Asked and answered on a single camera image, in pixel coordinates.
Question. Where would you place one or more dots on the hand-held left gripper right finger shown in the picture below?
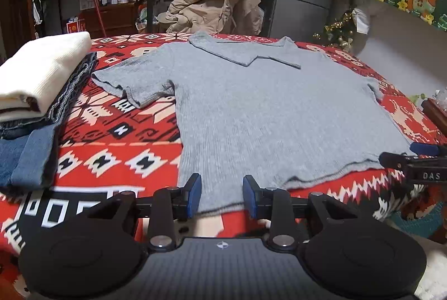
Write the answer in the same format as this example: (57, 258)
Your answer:
(248, 197)

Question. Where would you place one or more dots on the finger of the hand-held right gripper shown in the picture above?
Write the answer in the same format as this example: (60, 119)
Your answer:
(412, 169)
(424, 149)

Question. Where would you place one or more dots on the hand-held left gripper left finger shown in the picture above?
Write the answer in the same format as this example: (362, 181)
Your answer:
(195, 196)

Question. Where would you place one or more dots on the grey knit shirt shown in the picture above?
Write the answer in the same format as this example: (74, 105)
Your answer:
(262, 111)

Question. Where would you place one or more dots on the wooden bedside table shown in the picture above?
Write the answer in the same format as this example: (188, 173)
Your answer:
(434, 111)

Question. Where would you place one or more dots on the red patterned blanket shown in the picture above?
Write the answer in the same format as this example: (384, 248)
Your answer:
(122, 153)

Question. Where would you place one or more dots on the grey padded headboard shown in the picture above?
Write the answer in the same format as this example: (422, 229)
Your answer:
(394, 52)

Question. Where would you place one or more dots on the white hanging bag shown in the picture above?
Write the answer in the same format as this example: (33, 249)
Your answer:
(361, 21)

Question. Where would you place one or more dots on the small tinsel tree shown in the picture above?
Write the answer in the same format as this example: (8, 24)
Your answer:
(337, 31)

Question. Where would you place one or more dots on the folded dark patterned garment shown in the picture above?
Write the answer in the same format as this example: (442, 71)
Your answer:
(75, 83)

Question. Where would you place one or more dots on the folded blue jeans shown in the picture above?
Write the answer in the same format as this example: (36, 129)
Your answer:
(31, 157)

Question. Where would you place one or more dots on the brown wooden drawer cabinet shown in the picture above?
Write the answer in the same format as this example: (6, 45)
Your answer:
(115, 19)

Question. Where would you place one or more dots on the folded white sweater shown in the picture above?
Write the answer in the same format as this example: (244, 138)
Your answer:
(42, 69)

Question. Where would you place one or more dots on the red white box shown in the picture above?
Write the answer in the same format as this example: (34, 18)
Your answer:
(75, 26)

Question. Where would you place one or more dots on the red broom stick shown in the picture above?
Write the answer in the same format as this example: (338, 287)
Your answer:
(97, 10)

